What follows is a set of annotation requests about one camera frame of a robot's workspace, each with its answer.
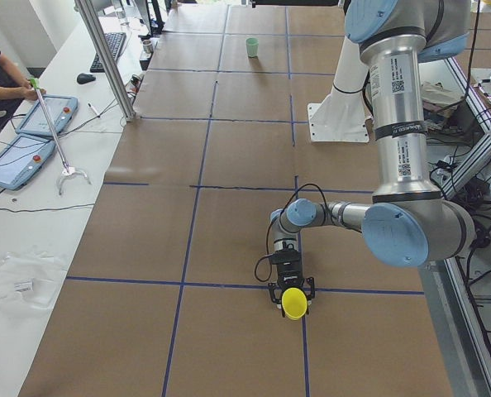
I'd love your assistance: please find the black computer mouse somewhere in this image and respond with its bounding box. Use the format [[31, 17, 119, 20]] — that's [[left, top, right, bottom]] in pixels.
[[76, 73, 96, 85]]

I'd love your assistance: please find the aluminium frame post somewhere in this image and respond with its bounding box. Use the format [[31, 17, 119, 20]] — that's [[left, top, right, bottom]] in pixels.
[[74, 0, 136, 122]]

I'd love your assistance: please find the aluminium frame rail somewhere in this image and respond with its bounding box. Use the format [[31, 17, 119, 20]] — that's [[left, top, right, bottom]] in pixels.
[[437, 111, 491, 203]]

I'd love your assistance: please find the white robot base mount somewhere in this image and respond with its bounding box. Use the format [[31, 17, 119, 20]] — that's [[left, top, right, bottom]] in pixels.
[[307, 38, 369, 143]]

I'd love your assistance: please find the far blue teach pendant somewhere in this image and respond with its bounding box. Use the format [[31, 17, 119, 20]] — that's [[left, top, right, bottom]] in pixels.
[[14, 94, 79, 138]]

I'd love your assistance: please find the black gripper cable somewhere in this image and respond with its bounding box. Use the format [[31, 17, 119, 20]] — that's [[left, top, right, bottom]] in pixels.
[[253, 184, 327, 285]]

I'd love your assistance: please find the clear plastic bag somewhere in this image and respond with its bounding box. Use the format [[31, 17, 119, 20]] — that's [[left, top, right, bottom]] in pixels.
[[0, 250, 69, 318]]

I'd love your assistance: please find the metal cup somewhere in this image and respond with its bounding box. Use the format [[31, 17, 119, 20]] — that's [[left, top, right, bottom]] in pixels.
[[141, 39, 154, 54]]

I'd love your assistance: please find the green cup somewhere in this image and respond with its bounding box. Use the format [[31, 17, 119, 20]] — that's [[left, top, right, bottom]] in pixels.
[[245, 37, 259, 58]]

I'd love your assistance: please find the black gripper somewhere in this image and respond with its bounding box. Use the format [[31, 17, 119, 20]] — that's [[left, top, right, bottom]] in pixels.
[[267, 249, 315, 310]]

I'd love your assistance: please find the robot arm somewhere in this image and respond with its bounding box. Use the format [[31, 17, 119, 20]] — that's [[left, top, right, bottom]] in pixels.
[[269, 1, 475, 320]]

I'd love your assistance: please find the near blue teach pendant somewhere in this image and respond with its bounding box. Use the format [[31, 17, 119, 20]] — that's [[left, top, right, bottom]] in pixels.
[[0, 134, 55, 190]]

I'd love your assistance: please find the stack of papers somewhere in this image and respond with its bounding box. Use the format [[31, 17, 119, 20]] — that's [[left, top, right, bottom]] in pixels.
[[421, 82, 462, 131]]

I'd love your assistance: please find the blue teach pendant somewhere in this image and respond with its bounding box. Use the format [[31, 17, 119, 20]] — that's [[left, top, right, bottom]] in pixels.
[[14, 94, 79, 138], [0, 134, 55, 190]]

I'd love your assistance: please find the metal reacher grabber tool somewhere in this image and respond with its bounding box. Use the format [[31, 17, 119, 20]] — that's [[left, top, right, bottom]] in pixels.
[[29, 78, 92, 195]]

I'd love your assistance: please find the black keyboard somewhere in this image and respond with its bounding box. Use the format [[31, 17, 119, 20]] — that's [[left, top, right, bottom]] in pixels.
[[89, 31, 128, 73]]

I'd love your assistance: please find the yellow cup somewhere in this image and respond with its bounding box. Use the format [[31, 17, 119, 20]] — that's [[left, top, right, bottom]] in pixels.
[[281, 287, 308, 320]]

